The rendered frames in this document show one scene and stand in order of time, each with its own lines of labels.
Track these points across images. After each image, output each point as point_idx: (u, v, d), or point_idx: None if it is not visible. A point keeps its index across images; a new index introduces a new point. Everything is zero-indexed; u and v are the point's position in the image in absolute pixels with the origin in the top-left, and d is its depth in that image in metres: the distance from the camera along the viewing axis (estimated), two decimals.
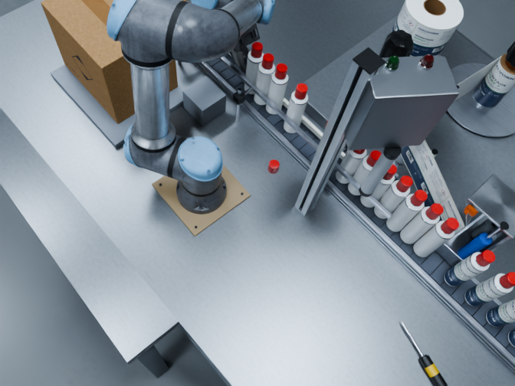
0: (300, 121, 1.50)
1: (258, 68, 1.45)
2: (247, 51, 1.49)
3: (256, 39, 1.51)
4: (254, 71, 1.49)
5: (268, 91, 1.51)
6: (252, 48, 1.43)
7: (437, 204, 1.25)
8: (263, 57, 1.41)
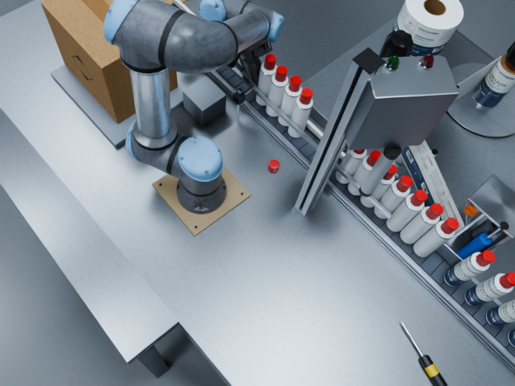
0: (305, 125, 1.50)
1: (271, 80, 1.43)
2: (259, 63, 1.48)
3: (268, 50, 1.49)
4: (267, 83, 1.48)
5: (281, 104, 1.49)
6: (266, 60, 1.41)
7: (437, 204, 1.25)
8: (277, 70, 1.40)
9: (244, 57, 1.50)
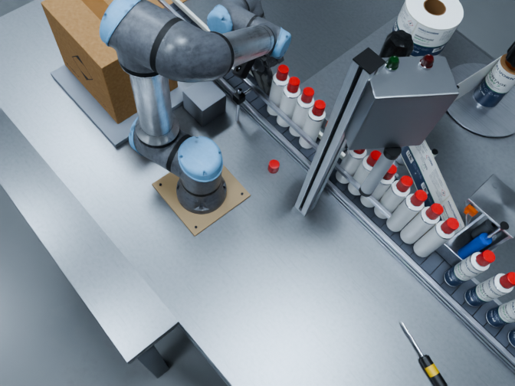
0: (316, 137, 1.48)
1: (283, 90, 1.42)
2: (270, 73, 1.46)
3: (280, 61, 1.48)
4: (279, 93, 1.46)
5: (293, 116, 1.48)
6: (278, 71, 1.40)
7: (437, 204, 1.25)
8: (289, 80, 1.38)
9: (255, 67, 1.48)
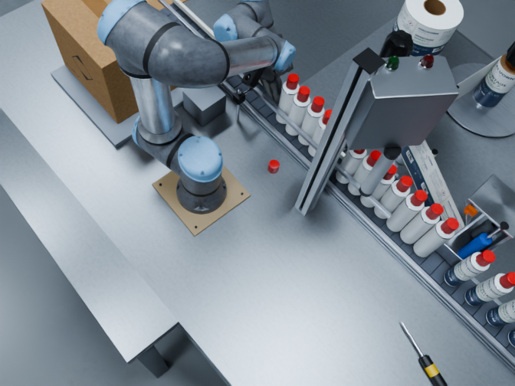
0: None
1: (293, 99, 1.41)
2: (280, 83, 1.45)
3: (290, 70, 1.47)
4: (289, 102, 1.45)
5: (302, 125, 1.47)
6: (289, 80, 1.39)
7: (437, 204, 1.25)
8: (299, 89, 1.37)
9: (264, 76, 1.47)
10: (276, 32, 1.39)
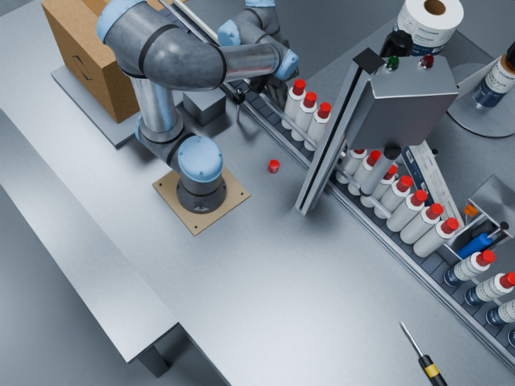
0: None
1: (299, 104, 1.40)
2: (287, 88, 1.45)
3: (295, 75, 1.46)
4: (295, 108, 1.45)
5: (309, 131, 1.46)
6: (296, 86, 1.38)
7: (437, 204, 1.25)
8: (306, 95, 1.37)
9: (270, 82, 1.47)
10: (282, 38, 1.38)
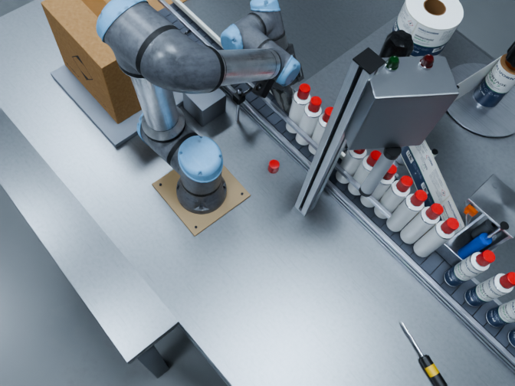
0: None
1: (304, 109, 1.40)
2: (291, 93, 1.44)
3: (300, 79, 1.46)
4: (300, 112, 1.44)
5: (313, 135, 1.45)
6: (300, 91, 1.37)
7: (437, 204, 1.25)
8: (310, 99, 1.36)
9: (274, 86, 1.46)
10: (287, 42, 1.38)
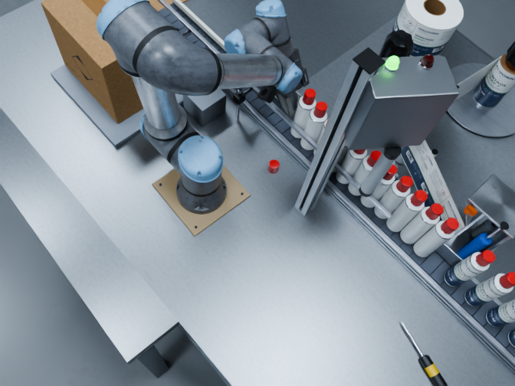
0: (340, 162, 1.45)
1: (309, 113, 1.39)
2: (296, 97, 1.43)
3: (305, 84, 1.45)
4: (306, 117, 1.44)
5: (319, 141, 1.45)
6: (306, 96, 1.37)
7: (437, 204, 1.25)
8: (316, 104, 1.36)
9: (280, 91, 1.46)
10: (293, 47, 1.37)
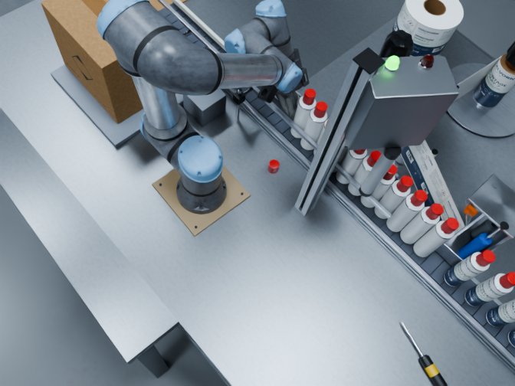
0: (340, 163, 1.45)
1: (309, 113, 1.39)
2: (296, 97, 1.43)
3: (305, 84, 1.45)
4: (306, 117, 1.44)
5: (319, 141, 1.45)
6: (306, 96, 1.37)
7: (437, 204, 1.25)
8: (316, 104, 1.36)
9: (280, 91, 1.46)
10: (293, 47, 1.37)
